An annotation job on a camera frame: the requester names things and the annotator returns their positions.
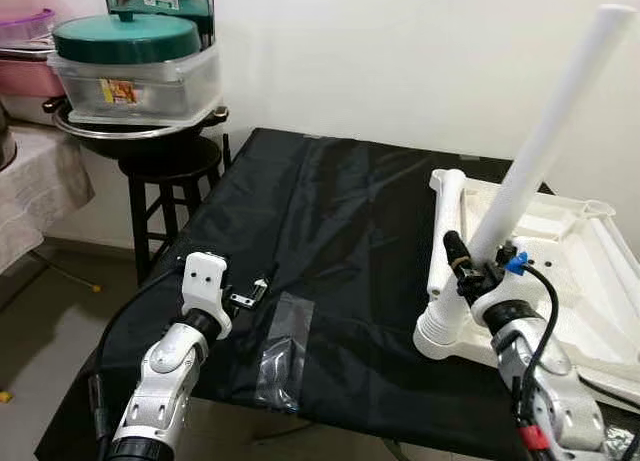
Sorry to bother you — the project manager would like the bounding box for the pink plastic container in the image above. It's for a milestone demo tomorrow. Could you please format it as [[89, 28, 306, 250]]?
[[0, 56, 65, 100]]

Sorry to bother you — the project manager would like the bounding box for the clear tape patch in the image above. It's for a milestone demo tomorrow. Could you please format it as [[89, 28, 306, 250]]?
[[254, 293, 316, 412]]

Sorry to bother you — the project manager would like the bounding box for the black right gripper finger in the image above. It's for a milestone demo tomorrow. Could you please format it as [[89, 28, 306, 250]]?
[[443, 231, 476, 277]]

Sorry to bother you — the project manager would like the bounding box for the white plastic table top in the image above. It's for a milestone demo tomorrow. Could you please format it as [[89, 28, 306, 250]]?
[[413, 169, 640, 402]]

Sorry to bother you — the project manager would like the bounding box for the framed picture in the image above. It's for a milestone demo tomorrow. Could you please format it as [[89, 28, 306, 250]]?
[[102, 0, 216, 44]]

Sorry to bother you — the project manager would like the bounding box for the beige cloth covered bench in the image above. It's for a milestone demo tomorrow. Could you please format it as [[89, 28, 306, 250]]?
[[0, 121, 96, 274]]

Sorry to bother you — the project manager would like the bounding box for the black wok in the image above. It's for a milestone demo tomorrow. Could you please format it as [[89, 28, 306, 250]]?
[[50, 96, 231, 164]]

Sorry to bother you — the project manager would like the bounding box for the black wooden stool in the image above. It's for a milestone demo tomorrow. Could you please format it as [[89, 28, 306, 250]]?
[[122, 139, 229, 284]]

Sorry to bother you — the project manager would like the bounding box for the black tablecloth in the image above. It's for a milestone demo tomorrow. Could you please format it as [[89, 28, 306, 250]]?
[[35, 128, 640, 461]]

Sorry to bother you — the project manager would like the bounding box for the crinkled clear plastic sheet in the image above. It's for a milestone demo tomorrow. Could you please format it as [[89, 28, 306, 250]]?
[[598, 426, 640, 461]]

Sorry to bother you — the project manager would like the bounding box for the green pot with lid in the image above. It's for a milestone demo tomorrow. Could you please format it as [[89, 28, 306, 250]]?
[[52, 11, 201, 65]]

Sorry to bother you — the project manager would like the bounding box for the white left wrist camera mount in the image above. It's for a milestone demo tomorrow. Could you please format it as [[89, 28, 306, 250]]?
[[180, 251, 233, 337]]

